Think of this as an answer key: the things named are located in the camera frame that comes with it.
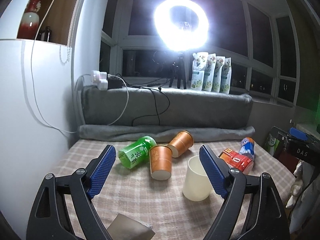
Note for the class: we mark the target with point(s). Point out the grey sofa backrest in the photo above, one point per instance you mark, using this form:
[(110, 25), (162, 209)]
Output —
[(165, 107)]

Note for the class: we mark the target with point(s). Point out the ring light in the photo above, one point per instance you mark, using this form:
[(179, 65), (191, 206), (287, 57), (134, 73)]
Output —
[(181, 24)]

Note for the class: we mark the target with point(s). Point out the white plastic cup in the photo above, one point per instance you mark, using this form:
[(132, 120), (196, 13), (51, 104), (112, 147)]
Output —
[(197, 186)]

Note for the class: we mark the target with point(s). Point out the black tripod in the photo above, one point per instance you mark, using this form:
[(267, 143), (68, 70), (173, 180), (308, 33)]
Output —
[(178, 72)]

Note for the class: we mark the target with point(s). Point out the white power strip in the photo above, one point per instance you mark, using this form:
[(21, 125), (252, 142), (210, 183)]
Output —
[(99, 79)]

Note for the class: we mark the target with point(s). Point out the orange paper cup near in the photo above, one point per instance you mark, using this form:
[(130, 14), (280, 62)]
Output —
[(160, 162)]

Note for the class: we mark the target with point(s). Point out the orange paper cup far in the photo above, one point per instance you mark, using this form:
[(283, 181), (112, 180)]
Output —
[(181, 143)]

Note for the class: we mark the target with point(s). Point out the checkered beige cloth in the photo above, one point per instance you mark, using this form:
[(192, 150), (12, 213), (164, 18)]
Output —
[(161, 204)]

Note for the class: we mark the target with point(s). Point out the red white vase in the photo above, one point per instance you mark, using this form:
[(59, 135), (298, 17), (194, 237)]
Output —
[(30, 20)]

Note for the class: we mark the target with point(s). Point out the blue orange drink bottle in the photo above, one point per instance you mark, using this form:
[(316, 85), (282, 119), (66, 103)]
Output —
[(247, 148)]

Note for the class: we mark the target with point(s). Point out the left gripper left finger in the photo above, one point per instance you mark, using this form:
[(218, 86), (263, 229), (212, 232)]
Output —
[(49, 217)]

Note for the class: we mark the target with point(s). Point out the red drink bottle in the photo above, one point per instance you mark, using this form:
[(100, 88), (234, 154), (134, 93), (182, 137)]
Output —
[(237, 160)]

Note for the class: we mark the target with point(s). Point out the dark glass bottle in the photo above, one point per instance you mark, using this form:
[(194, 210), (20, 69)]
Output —
[(46, 34)]

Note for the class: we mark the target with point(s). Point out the white plush toy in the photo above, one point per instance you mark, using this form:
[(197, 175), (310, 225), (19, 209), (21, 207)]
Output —
[(297, 186)]

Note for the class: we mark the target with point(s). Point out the refill pouch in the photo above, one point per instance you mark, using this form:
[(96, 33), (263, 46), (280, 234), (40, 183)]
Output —
[(226, 73), (198, 68), (209, 72), (220, 61)]

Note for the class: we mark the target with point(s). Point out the grey paper piece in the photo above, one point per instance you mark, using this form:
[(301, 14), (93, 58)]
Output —
[(123, 227)]

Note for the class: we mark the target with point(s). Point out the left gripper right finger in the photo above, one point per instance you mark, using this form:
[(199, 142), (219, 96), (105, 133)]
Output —
[(266, 217)]

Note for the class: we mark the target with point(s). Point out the orange paper cup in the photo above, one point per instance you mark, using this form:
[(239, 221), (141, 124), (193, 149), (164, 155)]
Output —
[(181, 143), (160, 162)]

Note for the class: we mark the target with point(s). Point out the green tea bottle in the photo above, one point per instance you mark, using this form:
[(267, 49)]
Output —
[(137, 152)]

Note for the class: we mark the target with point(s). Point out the green white box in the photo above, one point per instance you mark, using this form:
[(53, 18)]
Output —
[(271, 144)]

